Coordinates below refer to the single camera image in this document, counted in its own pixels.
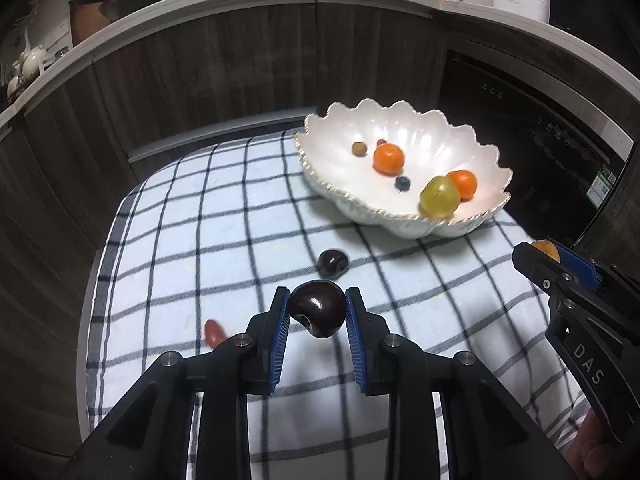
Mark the yellow cherry tomato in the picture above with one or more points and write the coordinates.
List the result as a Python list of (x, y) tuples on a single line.
[(545, 249), (358, 148)]

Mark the checkered white cloth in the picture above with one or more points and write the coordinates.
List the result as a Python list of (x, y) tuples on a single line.
[(200, 240)]

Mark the blueberry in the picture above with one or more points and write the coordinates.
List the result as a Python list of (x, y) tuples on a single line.
[(402, 183)]

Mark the black built-in dishwasher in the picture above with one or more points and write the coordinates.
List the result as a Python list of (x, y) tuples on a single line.
[(530, 150)]

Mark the dark purple plum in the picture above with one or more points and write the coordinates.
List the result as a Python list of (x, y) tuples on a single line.
[(318, 307), (332, 262)]

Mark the orange tangerine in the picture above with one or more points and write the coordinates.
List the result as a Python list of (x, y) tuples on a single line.
[(463, 183), (388, 159)]

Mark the wooden cutting board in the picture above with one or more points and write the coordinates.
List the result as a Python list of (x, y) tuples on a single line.
[(92, 2)]

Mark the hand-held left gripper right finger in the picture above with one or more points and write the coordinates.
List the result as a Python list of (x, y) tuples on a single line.
[(356, 345)]

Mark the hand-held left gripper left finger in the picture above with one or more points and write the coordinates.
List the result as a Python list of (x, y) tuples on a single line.
[(277, 345)]

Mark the dark wood kitchen cabinet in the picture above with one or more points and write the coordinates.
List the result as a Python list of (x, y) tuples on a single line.
[(175, 70)]

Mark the green plum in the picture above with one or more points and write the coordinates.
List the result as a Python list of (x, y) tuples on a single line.
[(439, 197)]

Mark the white scalloped bowl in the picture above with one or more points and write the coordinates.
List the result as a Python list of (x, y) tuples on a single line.
[(340, 160)]

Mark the white teapot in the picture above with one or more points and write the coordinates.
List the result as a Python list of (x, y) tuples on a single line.
[(31, 60)]

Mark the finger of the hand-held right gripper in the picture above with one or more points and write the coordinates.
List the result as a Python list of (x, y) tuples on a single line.
[(535, 262), (580, 270)]

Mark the person's right hand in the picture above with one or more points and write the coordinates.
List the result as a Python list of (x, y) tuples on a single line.
[(595, 447)]

